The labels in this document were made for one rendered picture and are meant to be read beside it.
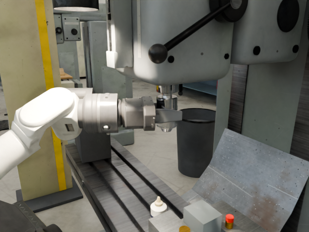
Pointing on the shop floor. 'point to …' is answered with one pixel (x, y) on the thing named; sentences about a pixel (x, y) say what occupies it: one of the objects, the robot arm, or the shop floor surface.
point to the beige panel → (60, 156)
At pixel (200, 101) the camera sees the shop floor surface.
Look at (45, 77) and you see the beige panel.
